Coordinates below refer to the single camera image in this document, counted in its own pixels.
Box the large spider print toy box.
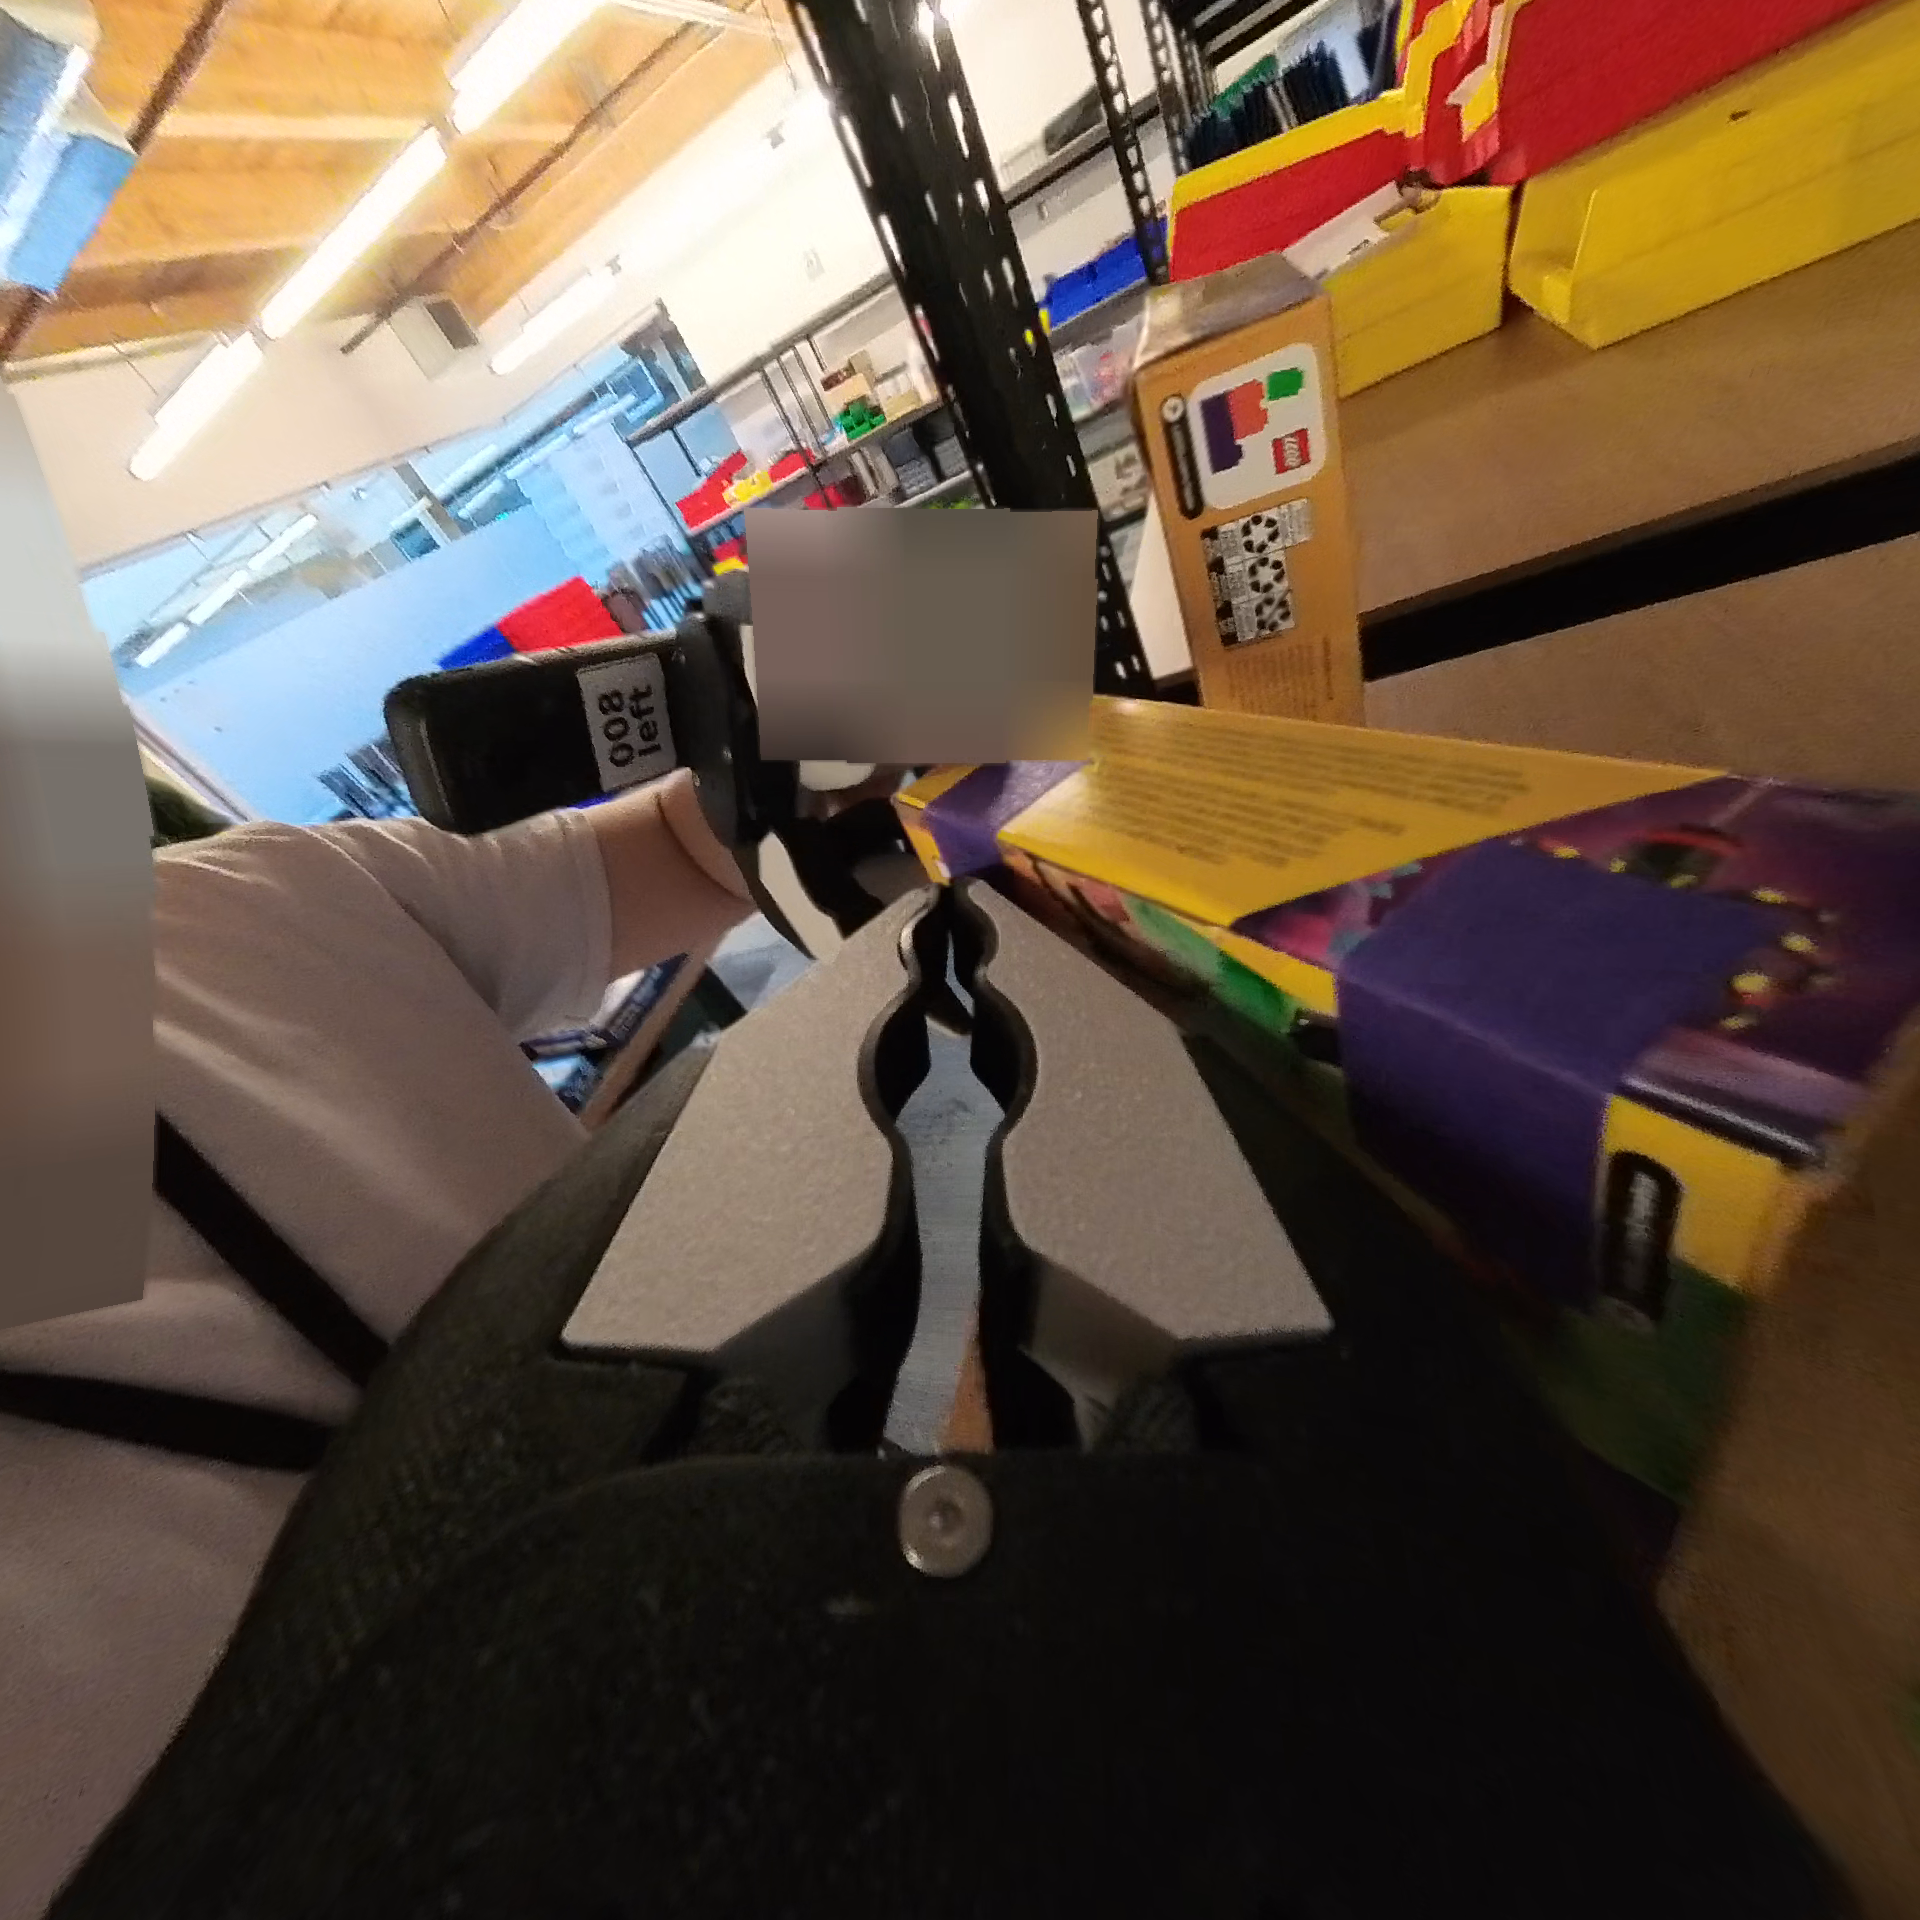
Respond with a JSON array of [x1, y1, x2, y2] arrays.
[[896, 694, 1920, 1506]]

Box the small orange toy box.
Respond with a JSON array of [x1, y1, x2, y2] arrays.
[[1128, 253, 1370, 732]]

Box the light blue panel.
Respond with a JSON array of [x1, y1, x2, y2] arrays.
[[0, 0, 141, 291]]

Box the blue printed box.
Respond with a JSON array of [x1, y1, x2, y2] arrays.
[[523, 952, 711, 1130]]

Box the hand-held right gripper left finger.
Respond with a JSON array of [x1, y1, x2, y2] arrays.
[[563, 883, 958, 1447]]

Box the person's left hand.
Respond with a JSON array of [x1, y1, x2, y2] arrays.
[[597, 768, 763, 980]]

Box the background shelves with coloured bins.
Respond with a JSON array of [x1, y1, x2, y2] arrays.
[[623, 225, 1158, 580]]

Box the ceiling light strip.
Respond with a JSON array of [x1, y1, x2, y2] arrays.
[[446, 0, 621, 135], [125, 335, 268, 486], [485, 266, 629, 380], [254, 124, 457, 342]]

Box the black shoulder strap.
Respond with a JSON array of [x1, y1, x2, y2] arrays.
[[0, 1117, 397, 1477]]

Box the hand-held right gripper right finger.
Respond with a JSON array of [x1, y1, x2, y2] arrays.
[[957, 883, 1338, 1447]]

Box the black metal shelf rack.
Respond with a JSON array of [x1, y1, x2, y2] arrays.
[[787, 0, 1177, 710]]

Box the person's torso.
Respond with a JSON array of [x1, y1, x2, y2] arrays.
[[0, 1050, 591, 1920]]

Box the person's left forearm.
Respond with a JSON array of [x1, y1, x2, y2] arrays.
[[150, 810, 618, 1188]]

